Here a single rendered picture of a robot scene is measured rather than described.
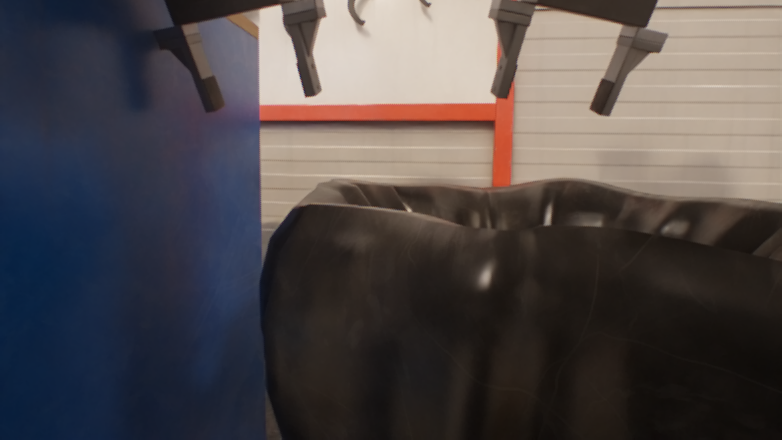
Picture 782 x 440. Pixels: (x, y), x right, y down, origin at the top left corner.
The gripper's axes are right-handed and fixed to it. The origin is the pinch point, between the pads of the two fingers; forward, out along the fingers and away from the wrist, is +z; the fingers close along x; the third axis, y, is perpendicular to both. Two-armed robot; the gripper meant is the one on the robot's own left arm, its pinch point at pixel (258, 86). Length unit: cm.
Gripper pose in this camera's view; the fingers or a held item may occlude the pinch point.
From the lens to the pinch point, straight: 51.3
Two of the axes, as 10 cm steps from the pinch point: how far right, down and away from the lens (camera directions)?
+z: 1.7, 8.8, 4.5
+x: -9.8, 0.9, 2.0
